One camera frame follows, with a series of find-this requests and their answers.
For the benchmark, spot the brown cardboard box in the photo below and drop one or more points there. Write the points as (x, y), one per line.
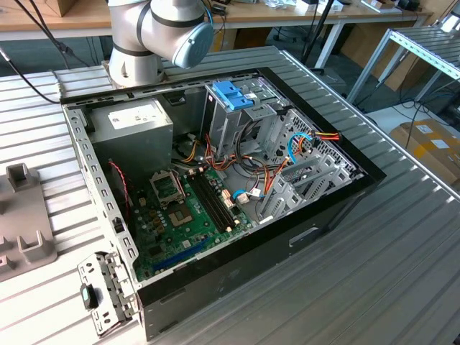
(61, 5)

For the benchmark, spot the blue plastic drive latch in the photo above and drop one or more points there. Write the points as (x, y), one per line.
(231, 95)

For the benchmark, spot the CPU socket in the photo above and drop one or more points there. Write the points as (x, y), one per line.
(179, 217)

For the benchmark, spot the grey power supply unit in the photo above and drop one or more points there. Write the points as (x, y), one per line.
(136, 143)

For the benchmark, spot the open black PC case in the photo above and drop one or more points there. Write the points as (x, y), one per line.
(251, 269)

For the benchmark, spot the small black box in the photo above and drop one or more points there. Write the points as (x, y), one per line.
(409, 4)

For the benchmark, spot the black RAM slot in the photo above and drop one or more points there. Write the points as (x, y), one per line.
(221, 198)
(212, 201)
(216, 200)
(208, 203)

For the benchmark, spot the yellowish cardboard box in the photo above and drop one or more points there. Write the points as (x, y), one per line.
(251, 37)

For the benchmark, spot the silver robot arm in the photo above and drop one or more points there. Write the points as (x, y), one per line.
(129, 32)

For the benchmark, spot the grey metal drive cage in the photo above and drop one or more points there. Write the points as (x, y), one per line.
(223, 125)

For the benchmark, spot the green motherboard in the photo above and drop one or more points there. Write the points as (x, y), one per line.
(169, 248)

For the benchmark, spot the black case fan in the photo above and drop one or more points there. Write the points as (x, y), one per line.
(116, 187)

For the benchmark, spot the long wooden desk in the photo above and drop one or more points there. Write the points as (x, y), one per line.
(273, 16)

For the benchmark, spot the metal expansion card retainer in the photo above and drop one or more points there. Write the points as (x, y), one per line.
(111, 284)

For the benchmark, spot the grey plastic parts rack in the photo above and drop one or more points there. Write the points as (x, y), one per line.
(21, 201)

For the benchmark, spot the grey metal disk bay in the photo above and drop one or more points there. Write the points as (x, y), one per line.
(276, 201)

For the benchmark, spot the blue expansion slot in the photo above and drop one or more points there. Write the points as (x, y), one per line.
(179, 257)

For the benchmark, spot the small cardboard trays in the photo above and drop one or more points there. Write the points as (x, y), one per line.
(381, 6)

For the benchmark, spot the white orange board connectors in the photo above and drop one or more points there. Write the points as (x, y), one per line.
(228, 199)

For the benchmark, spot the small black device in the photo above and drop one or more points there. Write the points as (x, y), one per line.
(218, 8)

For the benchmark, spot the black tripod stand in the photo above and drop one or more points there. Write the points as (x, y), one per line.
(316, 32)

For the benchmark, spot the cardboard box with labels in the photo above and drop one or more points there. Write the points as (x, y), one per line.
(424, 143)

